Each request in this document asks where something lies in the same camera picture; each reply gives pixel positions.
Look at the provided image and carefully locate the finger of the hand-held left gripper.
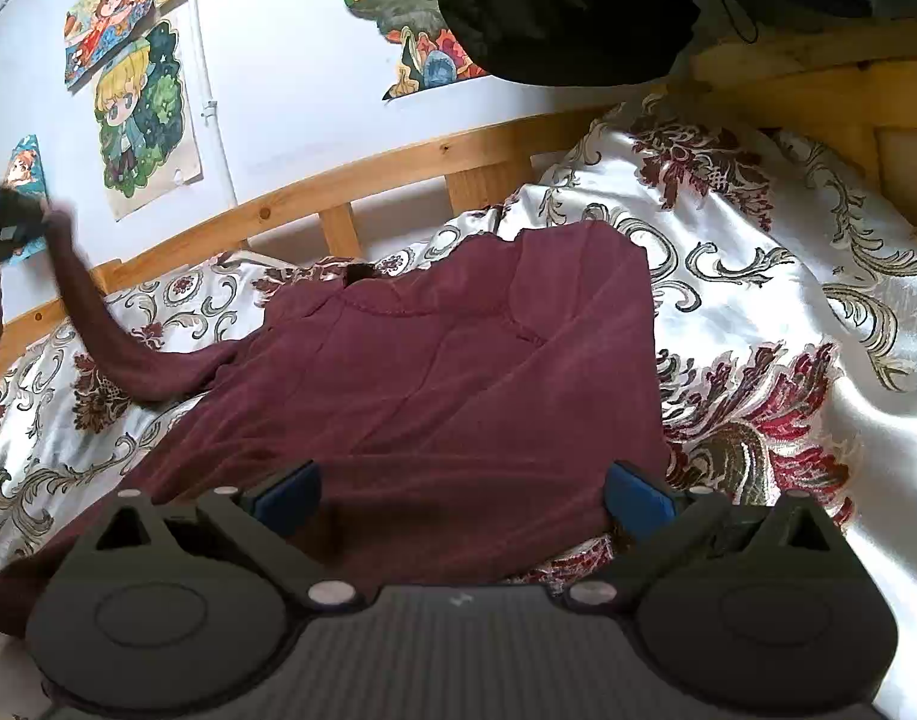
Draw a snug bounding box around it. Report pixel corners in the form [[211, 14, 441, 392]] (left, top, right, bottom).
[[19, 199, 56, 248]]

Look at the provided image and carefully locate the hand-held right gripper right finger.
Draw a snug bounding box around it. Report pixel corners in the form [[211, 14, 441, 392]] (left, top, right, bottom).
[[567, 461, 842, 611]]

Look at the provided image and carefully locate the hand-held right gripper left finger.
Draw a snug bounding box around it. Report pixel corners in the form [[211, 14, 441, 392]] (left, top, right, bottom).
[[91, 460, 358, 612]]

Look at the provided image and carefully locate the maroon sweatshirt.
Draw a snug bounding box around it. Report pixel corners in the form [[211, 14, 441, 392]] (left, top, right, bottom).
[[0, 206, 673, 638]]

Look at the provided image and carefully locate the small blue character poster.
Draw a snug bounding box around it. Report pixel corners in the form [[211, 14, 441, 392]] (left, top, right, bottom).
[[3, 133, 52, 265]]

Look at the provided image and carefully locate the blond child drawing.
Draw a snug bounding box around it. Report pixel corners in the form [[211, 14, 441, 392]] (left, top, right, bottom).
[[93, 19, 205, 223]]

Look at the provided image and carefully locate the red-haired girl drawing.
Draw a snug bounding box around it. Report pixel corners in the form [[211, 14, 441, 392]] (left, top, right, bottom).
[[63, 0, 158, 91]]

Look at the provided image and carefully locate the floral satin bedspread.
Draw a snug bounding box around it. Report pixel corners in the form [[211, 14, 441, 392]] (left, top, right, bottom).
[[0, 94, 917, 720]]

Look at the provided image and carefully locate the landscape drawing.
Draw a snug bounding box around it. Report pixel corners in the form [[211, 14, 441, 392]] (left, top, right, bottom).
[[331, 0, 493, 102]]

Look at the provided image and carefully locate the black jacket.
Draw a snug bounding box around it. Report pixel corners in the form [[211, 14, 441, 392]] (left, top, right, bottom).
[[436, 0, 917, 87]]

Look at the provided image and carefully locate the white wall conduit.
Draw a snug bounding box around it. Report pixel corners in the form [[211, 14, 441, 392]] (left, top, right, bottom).
[[188, 0, 239, 212]]

